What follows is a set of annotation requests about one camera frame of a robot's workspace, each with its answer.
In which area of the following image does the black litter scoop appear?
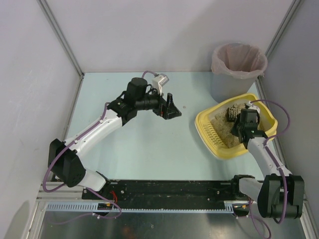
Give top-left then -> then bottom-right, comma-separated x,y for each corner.
226,104 -> 246,122

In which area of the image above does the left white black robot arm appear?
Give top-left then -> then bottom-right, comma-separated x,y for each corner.
48,74 -> 181,192

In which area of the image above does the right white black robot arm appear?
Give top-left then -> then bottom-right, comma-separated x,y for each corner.
231,108 -> 305,223

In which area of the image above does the beige cat litter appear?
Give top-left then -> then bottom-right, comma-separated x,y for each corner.
209,104 -> 265,148

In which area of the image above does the yellow litter box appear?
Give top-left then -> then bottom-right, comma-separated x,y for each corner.
194,93 -> 278,160

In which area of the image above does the grey trash bin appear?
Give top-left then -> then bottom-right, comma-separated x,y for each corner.
211,73 -> 259,103

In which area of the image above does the pink bin liner bag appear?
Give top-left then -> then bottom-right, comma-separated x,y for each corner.
211,43 -> 268,79

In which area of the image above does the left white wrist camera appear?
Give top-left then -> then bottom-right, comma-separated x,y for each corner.
152,74 -> 169,95

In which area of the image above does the grey slotted cable duct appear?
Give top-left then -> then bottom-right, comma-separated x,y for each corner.
45,201 -> 248,214

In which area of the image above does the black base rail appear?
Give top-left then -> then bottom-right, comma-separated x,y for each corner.
82,180 -> 249,209

